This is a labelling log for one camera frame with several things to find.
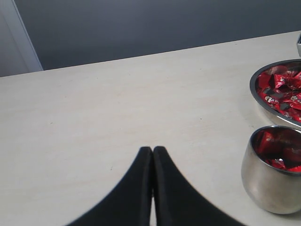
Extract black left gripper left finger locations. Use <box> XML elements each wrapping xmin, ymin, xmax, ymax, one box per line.
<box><xmin>69</xmin><ymin>146</ymin><xmax>153</xmax><ymax>226</ymax></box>

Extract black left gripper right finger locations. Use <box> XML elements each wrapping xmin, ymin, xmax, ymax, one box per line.
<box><xmin>153</xmin><ymin>146</ymin><xmax>242</xmax><ymax>226</ymax></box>

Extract metal bowl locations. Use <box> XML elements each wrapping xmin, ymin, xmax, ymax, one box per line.
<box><xmin>249</xmin><ymin>58</ymin><xmax>301</xmax><ymax>130</ymax></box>

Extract red wrapped candy pile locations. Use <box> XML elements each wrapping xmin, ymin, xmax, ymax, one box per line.
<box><xmin>256</xmin><ymin>65</ymin><xmax>301</xmax><ymax>122</ymax></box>

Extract red candies in cup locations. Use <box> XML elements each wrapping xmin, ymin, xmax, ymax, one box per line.
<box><xmin>254</xmin><ymin>128</ymin><xmax>301</xmax><ymax>173</ymax></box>

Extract steel cup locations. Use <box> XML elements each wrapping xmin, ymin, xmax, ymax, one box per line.
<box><xmin>241</xmin><ymin>125</ymin><xmax>301</xmax><ymax>214</ymax></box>

